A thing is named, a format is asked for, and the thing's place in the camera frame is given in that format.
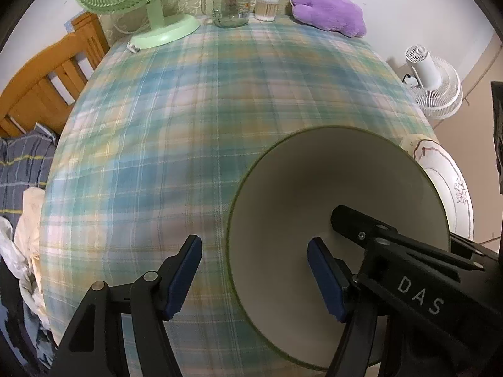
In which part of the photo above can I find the white plate red floral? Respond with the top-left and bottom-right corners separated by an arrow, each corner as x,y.
400,134 -> 474,241

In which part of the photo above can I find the floral bowl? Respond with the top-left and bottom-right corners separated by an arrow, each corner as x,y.
227,126 -> 449,371

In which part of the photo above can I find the white floor fan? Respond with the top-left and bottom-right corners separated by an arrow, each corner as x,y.
402,44 -> 463,120

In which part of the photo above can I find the blue plaid bedding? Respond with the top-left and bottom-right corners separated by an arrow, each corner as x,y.
1,123 -> 59,227

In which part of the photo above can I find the plaid tablecloth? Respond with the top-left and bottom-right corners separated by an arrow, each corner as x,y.
40,16 -> 433,376

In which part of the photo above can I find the purple plush toy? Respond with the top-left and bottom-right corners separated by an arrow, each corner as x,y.
290,0 -> 367,37

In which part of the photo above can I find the cotton swab container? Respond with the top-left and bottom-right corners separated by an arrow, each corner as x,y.
254,0 -> 280,22

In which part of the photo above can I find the wooden bed headboard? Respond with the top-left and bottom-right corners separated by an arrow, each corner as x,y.
0,12 -> 109,138

